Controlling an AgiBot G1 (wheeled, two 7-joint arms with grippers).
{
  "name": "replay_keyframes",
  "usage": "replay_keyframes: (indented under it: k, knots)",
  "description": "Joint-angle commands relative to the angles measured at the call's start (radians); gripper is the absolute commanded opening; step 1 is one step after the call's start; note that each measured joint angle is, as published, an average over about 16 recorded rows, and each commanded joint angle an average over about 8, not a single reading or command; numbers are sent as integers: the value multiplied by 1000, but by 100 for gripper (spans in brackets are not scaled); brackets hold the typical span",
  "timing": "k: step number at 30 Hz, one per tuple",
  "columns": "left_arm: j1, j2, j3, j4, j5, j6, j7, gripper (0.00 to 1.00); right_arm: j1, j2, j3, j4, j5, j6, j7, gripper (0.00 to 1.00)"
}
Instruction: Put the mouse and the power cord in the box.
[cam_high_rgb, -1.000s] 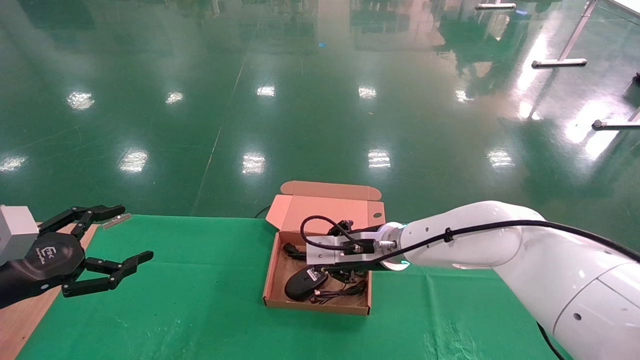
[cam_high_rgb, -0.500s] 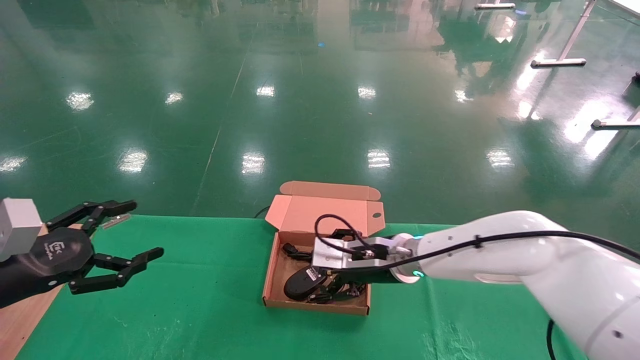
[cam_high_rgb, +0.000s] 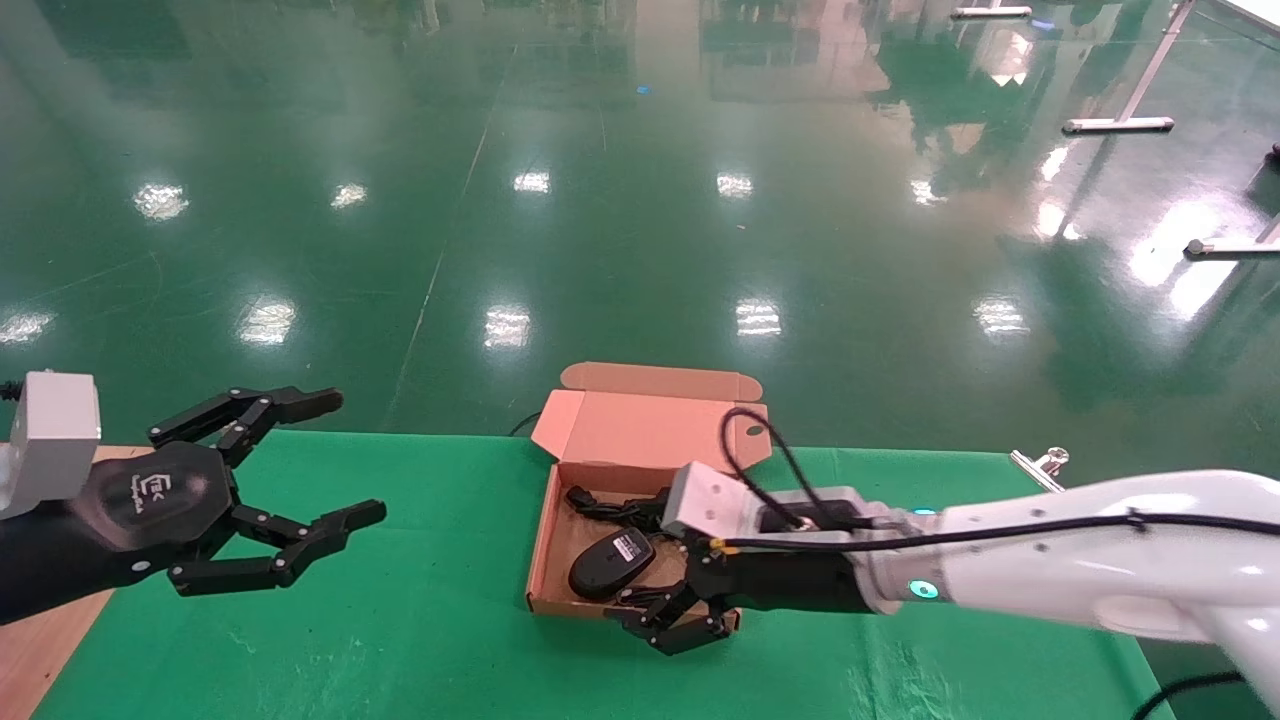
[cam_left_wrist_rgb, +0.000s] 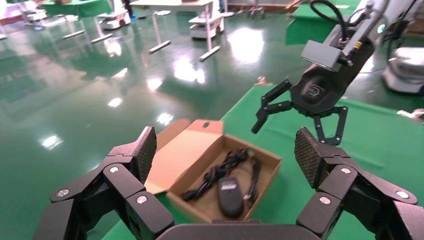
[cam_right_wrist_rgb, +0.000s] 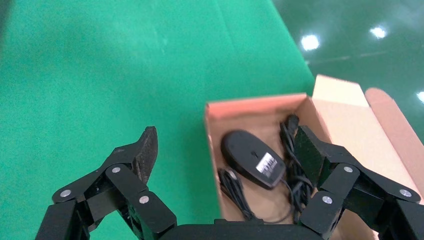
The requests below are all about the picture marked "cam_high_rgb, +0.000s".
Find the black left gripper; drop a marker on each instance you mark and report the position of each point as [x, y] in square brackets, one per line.
[150, 510]

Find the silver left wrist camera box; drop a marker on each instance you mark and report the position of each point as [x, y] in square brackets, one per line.
[55, 440]

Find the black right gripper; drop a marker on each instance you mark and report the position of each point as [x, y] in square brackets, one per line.
[780, 580]

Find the black computer mouse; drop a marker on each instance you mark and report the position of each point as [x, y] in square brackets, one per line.
[610, 565]

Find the green cloth mat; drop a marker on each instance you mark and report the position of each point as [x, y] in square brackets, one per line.
[400, 640]

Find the open brown cardboard box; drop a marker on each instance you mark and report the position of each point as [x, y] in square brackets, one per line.
[640, 430]

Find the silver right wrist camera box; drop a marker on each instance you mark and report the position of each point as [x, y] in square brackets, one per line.
[710, 500]

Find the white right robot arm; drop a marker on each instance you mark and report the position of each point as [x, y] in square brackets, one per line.
[1100, 570]

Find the silver binder clip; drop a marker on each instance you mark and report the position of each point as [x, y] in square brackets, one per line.
[1035, 468]

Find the white metal stand leg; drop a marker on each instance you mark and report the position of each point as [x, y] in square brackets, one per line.
[1118, 126]
[1230, 248]
[990, 12]

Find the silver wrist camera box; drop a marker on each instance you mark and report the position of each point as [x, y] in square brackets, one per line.
[710, 500]
[55, 440]

